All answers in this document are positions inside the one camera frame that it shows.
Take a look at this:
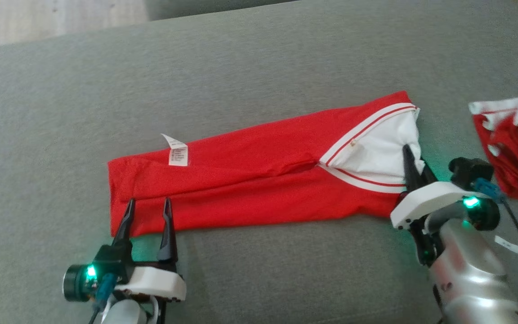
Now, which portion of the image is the blue plug left camera cable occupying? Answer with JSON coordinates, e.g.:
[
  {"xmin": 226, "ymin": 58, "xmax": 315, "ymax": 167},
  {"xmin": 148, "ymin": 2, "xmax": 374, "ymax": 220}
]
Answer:
[{"xmin": 89, "ymin": 274, "xmax": 118, "ymax": 324}]

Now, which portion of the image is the blue plug camera cable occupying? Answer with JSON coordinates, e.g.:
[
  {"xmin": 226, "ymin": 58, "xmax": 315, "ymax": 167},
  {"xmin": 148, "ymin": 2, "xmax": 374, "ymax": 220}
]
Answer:
[
  {"xmin": 473, "ymin": 178, "xmax": 518, "ymax": 324},
  {"xmin": 89, "ymin": 274, "xmax": 118, "ymax": 324}
]

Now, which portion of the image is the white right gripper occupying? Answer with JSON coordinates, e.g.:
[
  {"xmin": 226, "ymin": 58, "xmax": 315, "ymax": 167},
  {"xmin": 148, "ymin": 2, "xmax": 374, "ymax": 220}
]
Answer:
[{"xmin": 390, "ymin": 144, "xmax": 489, "ymax": 266}]

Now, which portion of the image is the red shirt white striped trim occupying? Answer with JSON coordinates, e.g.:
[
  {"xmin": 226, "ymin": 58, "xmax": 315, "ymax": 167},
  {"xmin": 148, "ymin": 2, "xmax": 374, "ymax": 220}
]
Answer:
[{"xmin": 107, "ymin": 91, "xmax": 421, "ymax": 238}]

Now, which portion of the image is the white cable label tag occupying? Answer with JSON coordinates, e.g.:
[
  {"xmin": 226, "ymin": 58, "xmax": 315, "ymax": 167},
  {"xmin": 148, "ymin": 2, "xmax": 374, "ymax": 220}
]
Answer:
[{"xmin": 495, "ymin": 236, "xmax": 518, "ymax": 254}]

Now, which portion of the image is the grey sofa seat cushion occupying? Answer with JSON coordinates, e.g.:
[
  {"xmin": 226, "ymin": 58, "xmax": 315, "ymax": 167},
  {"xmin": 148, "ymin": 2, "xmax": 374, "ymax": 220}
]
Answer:
[{"xmin": 144, "ymin": 0, "xmax": 296, "ymax": 21}]

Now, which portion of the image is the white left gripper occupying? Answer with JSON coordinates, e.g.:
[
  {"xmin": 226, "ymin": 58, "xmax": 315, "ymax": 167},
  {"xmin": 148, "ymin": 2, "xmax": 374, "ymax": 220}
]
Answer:
[{"xmin": 112, "ymin": 198, "xmax": 187, "ymax": 302}]

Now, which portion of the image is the blue plug right camera cable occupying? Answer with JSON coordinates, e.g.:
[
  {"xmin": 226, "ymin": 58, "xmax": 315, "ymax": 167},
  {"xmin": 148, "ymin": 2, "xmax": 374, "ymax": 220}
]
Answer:
[{"xmin": 473, "ymin": 178, "xmax": 518, "ymax": 324}]

